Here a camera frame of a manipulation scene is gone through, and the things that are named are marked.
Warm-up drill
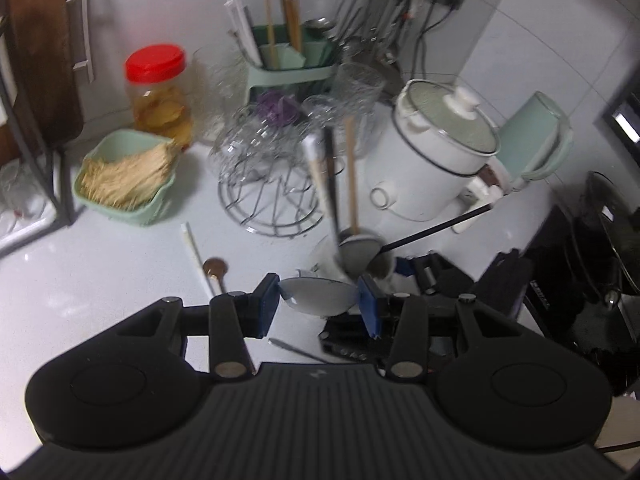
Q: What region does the small wooden spoon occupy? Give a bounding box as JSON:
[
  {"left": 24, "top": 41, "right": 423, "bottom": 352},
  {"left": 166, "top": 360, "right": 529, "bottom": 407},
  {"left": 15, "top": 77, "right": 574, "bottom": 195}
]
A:
[{"left": 203, "top": 257, "right": 228, "bottom": 294}]

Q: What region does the white chopstick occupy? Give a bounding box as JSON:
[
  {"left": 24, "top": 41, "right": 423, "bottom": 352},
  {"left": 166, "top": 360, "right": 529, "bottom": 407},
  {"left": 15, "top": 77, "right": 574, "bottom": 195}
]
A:
[{"left": 180, "top": 222, "right": 215, "bottom": 300}]

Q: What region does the white spoon with black rim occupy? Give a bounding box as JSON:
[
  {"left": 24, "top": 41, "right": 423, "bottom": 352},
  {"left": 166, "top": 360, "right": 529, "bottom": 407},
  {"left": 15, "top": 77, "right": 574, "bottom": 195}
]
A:
[{"left": 279, "top": 134, "right": 358, "bottom": 318}]

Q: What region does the black chopstick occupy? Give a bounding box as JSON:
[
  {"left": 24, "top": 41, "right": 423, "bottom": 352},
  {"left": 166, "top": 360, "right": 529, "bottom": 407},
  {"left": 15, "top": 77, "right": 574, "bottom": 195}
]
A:
[{"left": 378, "top": 204, "right": 494, "bottom": 255}]

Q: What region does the white ceramic Starbucks mug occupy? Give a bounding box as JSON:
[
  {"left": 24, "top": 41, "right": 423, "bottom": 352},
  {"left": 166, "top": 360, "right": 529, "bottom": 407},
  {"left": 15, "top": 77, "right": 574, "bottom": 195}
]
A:
[{"left": 308, "top": 226, "right": 402, "bottom": 295}]

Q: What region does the long wooden handled utensil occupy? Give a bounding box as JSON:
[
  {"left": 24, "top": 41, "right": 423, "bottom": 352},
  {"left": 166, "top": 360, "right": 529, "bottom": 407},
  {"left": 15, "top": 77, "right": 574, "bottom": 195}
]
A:
[{"left": 344, "top": 116, "right": 360, "bottom": 235}]

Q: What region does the light green electric kettle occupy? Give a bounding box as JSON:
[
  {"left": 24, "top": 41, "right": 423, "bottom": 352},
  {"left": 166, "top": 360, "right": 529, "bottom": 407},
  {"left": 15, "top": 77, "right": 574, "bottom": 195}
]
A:
[{"left": 497, "top": 91, "right": 574, "bottom": 191}]

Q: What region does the white electric cooking pot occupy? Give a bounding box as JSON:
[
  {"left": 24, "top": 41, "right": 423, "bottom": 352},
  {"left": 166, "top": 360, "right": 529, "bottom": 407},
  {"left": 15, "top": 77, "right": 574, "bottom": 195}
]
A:
[{"left": 364, "top": 79, "right": 500, "bottom": 222}]

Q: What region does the green plastic basket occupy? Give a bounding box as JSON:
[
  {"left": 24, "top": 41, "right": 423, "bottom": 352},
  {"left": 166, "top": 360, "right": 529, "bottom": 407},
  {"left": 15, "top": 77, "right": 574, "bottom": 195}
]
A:
[{"left": 73, "top": 129, "right": 181, "bottom": 226}]

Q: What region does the purple-lidded glass jar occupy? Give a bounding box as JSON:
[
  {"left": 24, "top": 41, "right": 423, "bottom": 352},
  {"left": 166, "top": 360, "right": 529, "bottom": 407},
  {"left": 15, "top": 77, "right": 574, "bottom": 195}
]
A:
[{"left": 255, "top": 89, "right": 300, "bottom": 128}]

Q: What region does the black metal dish rack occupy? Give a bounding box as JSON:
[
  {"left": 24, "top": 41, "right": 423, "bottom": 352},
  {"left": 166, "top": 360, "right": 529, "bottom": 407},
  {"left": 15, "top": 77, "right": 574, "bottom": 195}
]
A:
[{"left": 1, "top": 0, "right": 73, "bottom": 257}]

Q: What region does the red-lidded plastic jar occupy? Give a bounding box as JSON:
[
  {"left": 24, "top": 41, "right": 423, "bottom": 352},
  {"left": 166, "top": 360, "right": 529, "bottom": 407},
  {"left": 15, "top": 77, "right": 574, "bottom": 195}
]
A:
[{"left": 124, "top": 44, "right": 193, "bottom": 151}]

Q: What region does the textured glass pitcher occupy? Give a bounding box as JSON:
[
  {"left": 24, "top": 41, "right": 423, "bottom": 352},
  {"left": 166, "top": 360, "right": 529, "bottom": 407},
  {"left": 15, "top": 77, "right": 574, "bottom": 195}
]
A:
[{"left": 330, "top": 62, "right": 385, "bottom": 158}]

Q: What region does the green utensil holder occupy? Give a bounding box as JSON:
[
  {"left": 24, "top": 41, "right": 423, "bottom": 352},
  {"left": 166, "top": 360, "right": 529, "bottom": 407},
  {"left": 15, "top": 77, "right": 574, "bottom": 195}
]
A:
[{"left": 241, "top": 25, "right": 337, "bottom": 102}]

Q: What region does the metal ladle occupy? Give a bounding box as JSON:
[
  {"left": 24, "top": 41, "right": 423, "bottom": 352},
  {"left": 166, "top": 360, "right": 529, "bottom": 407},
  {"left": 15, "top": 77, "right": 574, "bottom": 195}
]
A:
[{"left": 304, "top": 16, "right": 335, "bottom": 32}]

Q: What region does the brown wooden cutting board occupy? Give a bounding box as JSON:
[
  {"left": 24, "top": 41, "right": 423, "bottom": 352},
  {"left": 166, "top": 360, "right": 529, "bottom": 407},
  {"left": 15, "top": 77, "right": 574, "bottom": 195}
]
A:
[{"left": 8, "top": 0, "right": 84, "bottom": 148}]

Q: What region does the metal wire cup rack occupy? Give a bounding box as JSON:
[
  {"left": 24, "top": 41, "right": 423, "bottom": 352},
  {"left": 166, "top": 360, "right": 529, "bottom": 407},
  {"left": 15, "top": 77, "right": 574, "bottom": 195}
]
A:
[{"left": 207, "top": 105, "right": 322, "bottom": 238}]

